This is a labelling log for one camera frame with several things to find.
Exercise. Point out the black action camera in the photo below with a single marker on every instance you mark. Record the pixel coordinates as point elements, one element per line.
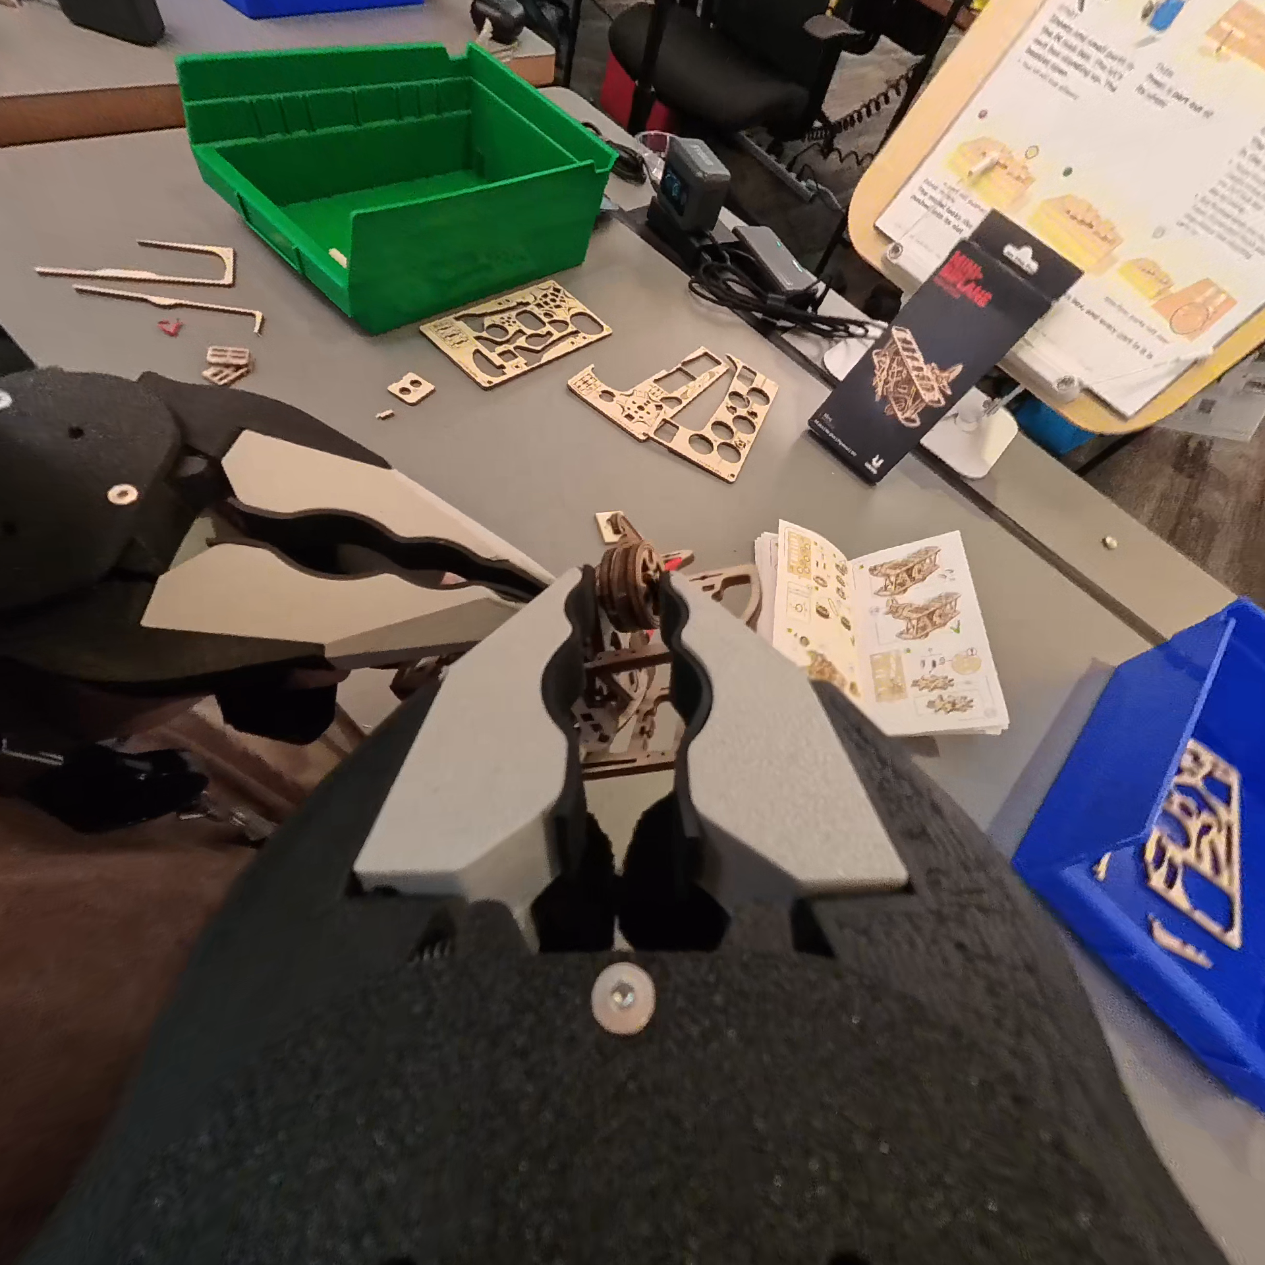
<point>687,183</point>

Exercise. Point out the hooked wooden frame strip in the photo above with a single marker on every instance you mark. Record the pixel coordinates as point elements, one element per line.
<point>224,266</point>

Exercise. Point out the wooden airplane model assembly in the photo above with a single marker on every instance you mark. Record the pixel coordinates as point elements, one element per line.
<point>628,573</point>

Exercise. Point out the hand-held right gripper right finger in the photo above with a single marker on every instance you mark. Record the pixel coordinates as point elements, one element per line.
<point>790,791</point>

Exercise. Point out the white stand base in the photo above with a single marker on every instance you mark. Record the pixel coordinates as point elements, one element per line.
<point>983,436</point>

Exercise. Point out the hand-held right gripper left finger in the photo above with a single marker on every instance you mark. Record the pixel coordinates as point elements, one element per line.
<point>464,781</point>

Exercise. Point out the small two-hole wooden square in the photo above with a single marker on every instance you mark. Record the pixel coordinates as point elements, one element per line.
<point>409,389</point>

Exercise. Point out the wooden sheet with rounded cutouts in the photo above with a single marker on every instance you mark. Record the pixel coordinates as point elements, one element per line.
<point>464,341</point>

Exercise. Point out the triangular wooden part sheet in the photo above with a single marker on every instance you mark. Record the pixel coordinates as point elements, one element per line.
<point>617,395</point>

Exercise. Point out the black office chair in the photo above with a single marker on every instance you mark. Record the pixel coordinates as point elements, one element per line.
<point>711,50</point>

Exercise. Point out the wooden cutout sheet scrap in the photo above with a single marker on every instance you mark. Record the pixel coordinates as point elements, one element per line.
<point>1208,841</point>

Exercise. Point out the black model kit package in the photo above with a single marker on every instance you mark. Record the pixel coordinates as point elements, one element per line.
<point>949,336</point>

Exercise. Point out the wooden clipboard board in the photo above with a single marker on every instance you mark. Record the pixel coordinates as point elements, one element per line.
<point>875,198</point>

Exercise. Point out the angled wooden frame strip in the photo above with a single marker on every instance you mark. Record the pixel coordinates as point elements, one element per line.
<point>167,300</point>

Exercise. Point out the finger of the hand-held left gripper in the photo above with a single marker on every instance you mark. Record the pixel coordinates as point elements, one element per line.
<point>297,618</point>
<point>345,484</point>

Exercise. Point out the black power adapter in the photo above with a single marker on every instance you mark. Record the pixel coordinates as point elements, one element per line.
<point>775,255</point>

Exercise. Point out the blue plastic bin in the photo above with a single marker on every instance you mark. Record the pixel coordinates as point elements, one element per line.
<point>1107,791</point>

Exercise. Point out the wooden sheet with round holes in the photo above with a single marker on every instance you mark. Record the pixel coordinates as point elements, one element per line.
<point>736,421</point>

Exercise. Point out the grey desk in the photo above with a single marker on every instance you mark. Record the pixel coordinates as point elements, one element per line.
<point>533,475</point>

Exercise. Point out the grey table with wooden edge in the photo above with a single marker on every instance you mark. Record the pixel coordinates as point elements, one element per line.
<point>98,89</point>

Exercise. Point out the green plastic bin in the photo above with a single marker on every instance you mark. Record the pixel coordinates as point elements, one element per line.
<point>414,208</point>

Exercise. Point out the large printed instruction sheet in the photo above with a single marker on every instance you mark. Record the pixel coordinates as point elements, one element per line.
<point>1107,129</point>

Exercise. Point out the white instruction booklet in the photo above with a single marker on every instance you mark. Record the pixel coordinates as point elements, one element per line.
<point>909,633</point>

